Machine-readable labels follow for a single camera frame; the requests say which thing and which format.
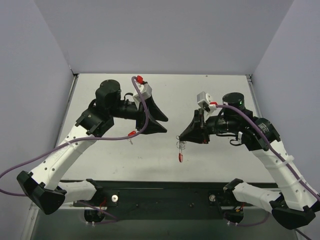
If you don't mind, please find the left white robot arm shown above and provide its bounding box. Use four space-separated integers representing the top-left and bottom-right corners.
17 76 169 215

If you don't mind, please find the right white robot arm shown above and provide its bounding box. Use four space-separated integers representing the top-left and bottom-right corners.
178 92 320 230

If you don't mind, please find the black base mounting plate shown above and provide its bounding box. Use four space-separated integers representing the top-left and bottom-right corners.
72 180 251 221

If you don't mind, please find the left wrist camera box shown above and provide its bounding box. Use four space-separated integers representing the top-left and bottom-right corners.
132 83 152 109

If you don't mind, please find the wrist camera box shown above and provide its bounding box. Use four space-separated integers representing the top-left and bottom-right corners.
132 83 152 109
196 91 212 112

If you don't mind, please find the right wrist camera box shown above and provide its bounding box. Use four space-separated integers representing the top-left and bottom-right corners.
196 91 212 112

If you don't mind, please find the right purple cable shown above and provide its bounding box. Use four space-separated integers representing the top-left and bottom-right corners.
216 103 320 240

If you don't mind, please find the purple cable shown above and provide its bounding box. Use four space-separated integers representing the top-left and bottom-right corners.
0 74 151 197
216 103 320 240

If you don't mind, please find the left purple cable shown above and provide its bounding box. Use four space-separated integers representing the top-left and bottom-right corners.
0 74 151 197

